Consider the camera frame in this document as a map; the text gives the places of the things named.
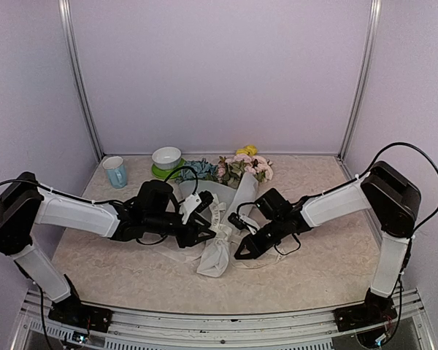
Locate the aluminium frame post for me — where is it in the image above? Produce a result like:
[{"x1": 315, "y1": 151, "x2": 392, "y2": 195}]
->
[
  {"x1": 338, "y1": 0, "x2": 382, "y2": 163},
  {"x1": 58, "y1": 0, "x2": 104, "y2": 163}
]

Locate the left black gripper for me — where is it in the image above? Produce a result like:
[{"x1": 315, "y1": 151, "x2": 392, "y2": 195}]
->
[{"x1": 145, "y1": 211, "x2": 215, "y2": 248}]

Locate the green plate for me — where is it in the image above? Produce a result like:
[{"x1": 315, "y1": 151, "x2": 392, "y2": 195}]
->
[{"x1": 151, "y1": 158, "x2": 185, "y2": 180}]

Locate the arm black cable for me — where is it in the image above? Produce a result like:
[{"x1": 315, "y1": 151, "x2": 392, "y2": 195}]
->
[
  {"x1": 364, "y1": 142, "x2": 438, "y2": 234},
  {"x1": 0, "y1": 166, "x2": 200, "y2": 252}
]

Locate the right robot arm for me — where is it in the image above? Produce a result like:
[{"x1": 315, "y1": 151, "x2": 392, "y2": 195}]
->
[{"x1": 228, "y1": 161, "x2": 421, "y2": 332}]

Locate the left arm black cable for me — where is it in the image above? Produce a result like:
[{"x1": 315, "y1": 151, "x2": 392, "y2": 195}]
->
[{"x1": 0, "y1": 166, "x2": 200, "y2": 252}]

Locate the white ceramic bowl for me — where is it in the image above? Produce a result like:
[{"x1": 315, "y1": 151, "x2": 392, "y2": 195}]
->
[{"x1": 152, "y1": 147, "x2": 182, "y2": 170}]

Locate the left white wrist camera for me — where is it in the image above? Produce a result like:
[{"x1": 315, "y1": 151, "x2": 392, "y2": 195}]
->
[{"x1": 180, "y1": 190, "x2": 214, "y2": 225}]

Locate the front aluminium rail base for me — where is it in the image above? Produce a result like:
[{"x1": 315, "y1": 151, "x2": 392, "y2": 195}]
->
[{"x1": 6, "y1": 289, "x2": 438, "y2": 349}]

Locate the pink fake flower bunch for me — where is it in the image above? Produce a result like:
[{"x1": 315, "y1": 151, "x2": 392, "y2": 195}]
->
[{"x1": 215, "y1": 154, "x2": 274, "y2": 189}]

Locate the light blue mug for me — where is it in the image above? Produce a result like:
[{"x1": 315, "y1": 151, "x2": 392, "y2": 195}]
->
[{"x1": 102, "y1": 156, "x2": 128, "y2": 189}]

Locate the right aluminium frame post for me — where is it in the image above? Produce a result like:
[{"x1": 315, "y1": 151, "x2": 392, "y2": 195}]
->
[{"x1": 338, "y1": 0, "x2": 382, "y2": 163}]

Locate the cream printed ribbon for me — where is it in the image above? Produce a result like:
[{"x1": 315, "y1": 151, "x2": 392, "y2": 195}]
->
[{"x1": 156, "y1": 202, "x2": 289, "y2": 271}]

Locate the left aluminium frame post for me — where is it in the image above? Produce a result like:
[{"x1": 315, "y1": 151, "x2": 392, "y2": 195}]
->
[{"x1": 58, "y1": 0, "x2": 104, "y2": 163}]

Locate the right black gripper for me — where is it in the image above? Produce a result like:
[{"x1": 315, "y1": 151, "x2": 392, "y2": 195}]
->
[{"x1": 234, "y1": 217, "x2": 286, "y2": 260}]

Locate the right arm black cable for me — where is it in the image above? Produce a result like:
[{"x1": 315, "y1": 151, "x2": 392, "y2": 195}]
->
[{"x1": 364, "y1": 142, "x2": 438, "y2": 234}]

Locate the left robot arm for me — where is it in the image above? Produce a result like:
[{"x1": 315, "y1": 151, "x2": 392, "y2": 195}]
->
[{"x1": 0, "y1": 171, "x2": 216, "y2": 333}]

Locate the yellow fake flower stem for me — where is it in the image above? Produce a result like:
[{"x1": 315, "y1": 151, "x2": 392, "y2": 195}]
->
[{"x1": 236, "y1": 144, "x2": 258, "y2": 157}]

